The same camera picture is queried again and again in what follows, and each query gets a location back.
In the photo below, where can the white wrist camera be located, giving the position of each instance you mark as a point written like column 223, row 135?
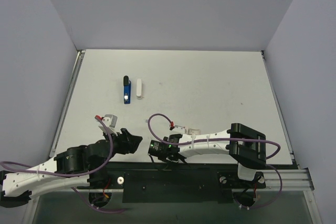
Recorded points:
column 184, row 129
column 107, row 123

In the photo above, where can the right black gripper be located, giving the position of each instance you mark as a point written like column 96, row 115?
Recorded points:
column 153, row 148

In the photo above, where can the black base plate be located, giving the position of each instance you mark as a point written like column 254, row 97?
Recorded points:
column 175, row 183

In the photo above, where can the aluminium frame rail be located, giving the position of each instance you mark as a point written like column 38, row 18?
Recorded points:
column 72, row 83

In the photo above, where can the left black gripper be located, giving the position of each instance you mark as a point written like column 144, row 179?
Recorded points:
column 125, row 141

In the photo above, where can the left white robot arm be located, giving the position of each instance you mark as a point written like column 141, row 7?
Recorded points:
column 77, row 166

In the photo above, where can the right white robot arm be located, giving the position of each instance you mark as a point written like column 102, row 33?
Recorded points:
column 244, row 144

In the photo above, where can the white stapler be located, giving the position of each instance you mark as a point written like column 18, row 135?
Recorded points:
column 139, row 88

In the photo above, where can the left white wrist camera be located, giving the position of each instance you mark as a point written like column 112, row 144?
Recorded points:
column 107, row 123

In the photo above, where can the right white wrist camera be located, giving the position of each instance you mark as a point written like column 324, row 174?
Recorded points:
column 184, row 129

